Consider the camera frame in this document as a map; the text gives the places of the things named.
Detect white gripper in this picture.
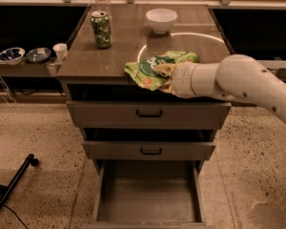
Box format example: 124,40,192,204
153,62,196,98

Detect green rice chip bag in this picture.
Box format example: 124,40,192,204
124,51,200,91

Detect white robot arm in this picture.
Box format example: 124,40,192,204
153,54,286,124

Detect grey drawer cabinet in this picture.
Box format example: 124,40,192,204
56,3,243,229

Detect top grey drawer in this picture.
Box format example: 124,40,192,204
67,101,231,130

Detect grey drawer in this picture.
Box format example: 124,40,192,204
83,141,215,160
67,101,231,130
82,160,215,229

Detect middle grey drawer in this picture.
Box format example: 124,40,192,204
83,141,215,160

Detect bottom grey drawer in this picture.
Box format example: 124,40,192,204
82,160,215,229

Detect white bowl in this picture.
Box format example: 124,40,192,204
146,9,177,34

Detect green soda can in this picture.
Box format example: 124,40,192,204
91,10,112,49

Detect white paper cup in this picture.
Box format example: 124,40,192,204
52,43,68,61

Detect dark blue bowl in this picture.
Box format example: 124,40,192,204
26,48,51,64

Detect blue patterned bowl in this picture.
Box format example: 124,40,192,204
0,47,25,65

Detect black stand leg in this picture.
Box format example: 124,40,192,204
0,154,39,211

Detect white cable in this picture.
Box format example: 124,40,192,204
0,60,17,104

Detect black floor cable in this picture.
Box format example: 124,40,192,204
0,196,31,229

